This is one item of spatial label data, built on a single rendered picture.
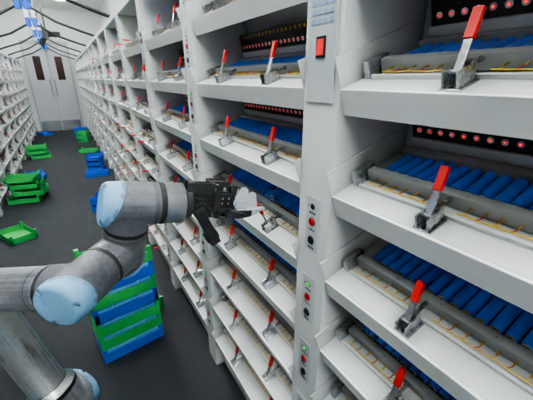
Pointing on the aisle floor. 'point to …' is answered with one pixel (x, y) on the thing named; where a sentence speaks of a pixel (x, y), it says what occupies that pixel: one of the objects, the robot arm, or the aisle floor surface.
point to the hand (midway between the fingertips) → (257, 209)
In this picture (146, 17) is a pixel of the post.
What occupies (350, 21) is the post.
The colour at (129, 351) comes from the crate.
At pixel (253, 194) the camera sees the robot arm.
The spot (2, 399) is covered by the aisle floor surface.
